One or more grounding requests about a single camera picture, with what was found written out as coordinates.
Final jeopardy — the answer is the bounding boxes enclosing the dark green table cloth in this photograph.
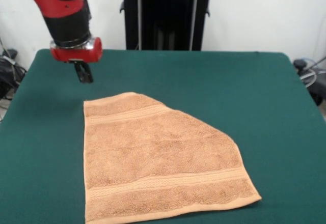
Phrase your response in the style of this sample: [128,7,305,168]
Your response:
[0,48,326,224]

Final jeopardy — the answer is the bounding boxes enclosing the orange terry towel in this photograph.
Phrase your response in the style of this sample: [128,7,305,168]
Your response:
[83,91,262,224]

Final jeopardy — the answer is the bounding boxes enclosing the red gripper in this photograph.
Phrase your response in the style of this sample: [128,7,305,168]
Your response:
[49,37,103,84]

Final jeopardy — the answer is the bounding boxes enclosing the black equipment stand with cables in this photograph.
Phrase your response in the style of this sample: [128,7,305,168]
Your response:
[292,55,326,106]
[0,48,28,100]

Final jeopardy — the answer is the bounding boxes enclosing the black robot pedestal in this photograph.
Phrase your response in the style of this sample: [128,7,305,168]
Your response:
[119,0,222,51]

